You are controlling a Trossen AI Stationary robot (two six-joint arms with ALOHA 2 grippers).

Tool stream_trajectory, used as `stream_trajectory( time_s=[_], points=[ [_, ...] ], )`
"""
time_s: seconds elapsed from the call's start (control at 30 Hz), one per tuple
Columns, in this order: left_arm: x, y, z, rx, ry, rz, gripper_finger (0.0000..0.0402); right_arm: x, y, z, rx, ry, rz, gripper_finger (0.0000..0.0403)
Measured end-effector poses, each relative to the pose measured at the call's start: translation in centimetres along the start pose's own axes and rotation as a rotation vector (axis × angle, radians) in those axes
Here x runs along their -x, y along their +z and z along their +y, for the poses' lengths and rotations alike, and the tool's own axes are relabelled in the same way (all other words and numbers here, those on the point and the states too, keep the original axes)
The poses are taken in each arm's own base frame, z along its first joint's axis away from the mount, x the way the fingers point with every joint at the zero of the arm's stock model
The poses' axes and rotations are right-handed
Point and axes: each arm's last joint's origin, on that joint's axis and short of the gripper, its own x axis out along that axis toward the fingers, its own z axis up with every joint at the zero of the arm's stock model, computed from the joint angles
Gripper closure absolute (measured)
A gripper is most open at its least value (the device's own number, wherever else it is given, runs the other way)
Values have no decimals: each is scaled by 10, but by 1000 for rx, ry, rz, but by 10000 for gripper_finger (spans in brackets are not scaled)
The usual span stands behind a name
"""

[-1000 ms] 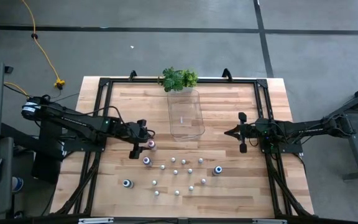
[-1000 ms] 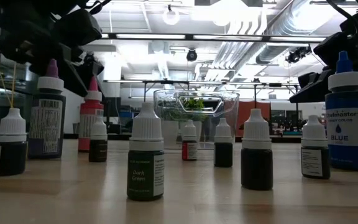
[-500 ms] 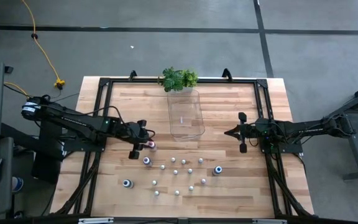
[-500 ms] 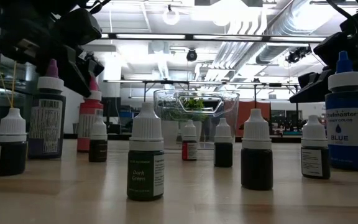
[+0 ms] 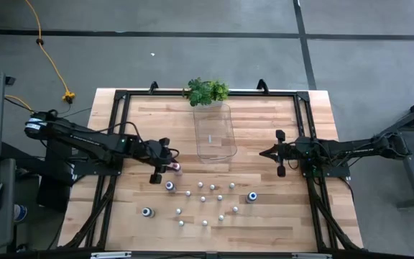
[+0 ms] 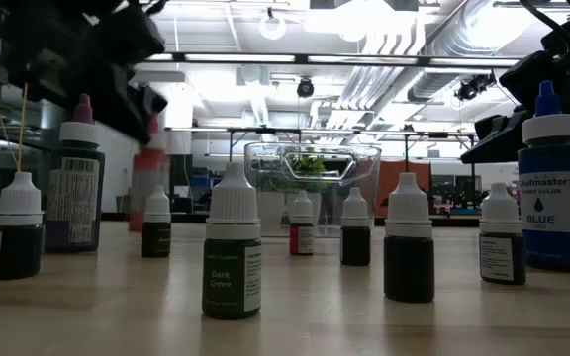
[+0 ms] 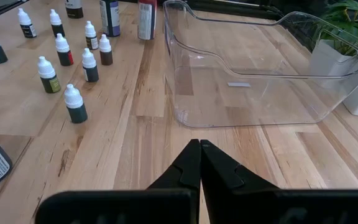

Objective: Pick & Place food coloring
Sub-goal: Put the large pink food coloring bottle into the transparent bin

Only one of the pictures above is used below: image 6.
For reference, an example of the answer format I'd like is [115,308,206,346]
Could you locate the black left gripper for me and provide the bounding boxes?
[0,0,168,145]

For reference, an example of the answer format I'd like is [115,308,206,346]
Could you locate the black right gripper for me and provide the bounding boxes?
[460,4,570,165]

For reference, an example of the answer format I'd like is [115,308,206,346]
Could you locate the large red food coloring bottle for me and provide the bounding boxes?
[127,112,171,233]

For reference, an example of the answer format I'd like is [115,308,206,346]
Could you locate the large blue food coloring bottle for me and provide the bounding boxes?
[517,80,570,274]

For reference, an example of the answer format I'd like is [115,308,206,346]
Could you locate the large purple food coloring bottle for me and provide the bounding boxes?
[44,92,107,255]

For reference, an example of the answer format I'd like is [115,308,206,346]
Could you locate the small purple dropper bottle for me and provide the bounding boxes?
[478,182,527,287]

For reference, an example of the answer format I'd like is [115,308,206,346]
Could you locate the small black dropper bottle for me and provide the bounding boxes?
[383,171,436,304]

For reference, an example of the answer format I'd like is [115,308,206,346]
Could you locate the small dark green dropper bottle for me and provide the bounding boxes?
[201,161,263,320]

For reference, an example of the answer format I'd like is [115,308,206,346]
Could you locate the small red dropper bottle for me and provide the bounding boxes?
[289,190,316,257]

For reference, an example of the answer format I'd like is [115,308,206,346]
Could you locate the black ceiling-mounted device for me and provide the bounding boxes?
[453,73,497,103]

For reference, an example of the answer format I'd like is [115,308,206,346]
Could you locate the orange panel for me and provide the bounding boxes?
[376,158,432,219]

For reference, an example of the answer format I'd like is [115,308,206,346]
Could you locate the green plant in white pot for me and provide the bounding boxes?
[257,153,333,233]

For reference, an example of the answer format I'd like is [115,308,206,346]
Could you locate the silver ventilation duct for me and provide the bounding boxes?
[406,0,519,103]

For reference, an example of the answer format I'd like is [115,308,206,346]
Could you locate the black aluminium table frame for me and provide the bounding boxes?
[99,211,570,228]

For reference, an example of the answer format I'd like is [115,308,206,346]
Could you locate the black background rig frame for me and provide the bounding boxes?
[164,126,479,219]

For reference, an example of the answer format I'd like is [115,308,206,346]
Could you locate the white ceiling ring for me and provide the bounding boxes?
[258,13,288,42]

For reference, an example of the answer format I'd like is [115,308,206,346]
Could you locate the black overhead camera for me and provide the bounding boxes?
[296,77,316,99]

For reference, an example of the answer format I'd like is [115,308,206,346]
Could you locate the black overhead frame bar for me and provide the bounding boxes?
[136,51,522,69]

